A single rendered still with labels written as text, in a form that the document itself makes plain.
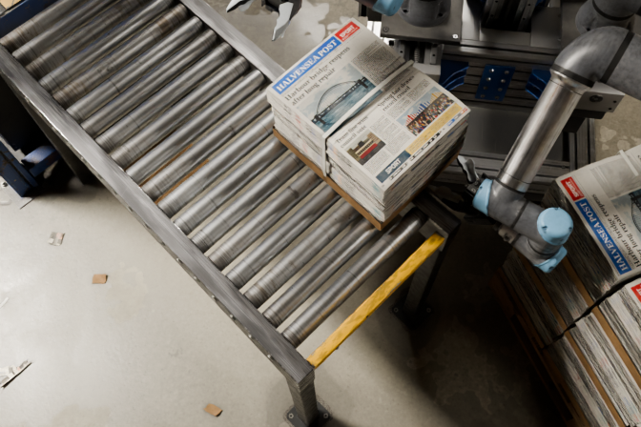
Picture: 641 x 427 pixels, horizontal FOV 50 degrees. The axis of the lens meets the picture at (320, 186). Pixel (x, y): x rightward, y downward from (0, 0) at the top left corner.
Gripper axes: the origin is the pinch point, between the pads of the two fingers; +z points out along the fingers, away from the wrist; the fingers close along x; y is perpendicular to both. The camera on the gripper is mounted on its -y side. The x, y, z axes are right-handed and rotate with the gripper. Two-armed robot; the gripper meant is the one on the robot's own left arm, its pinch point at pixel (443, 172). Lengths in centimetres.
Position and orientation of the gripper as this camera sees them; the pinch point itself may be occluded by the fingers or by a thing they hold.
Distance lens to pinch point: 177.9
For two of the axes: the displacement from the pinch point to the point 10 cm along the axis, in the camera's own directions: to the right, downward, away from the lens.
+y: -0.2, -4.4, -9.0
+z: -7.0, -6.4, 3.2
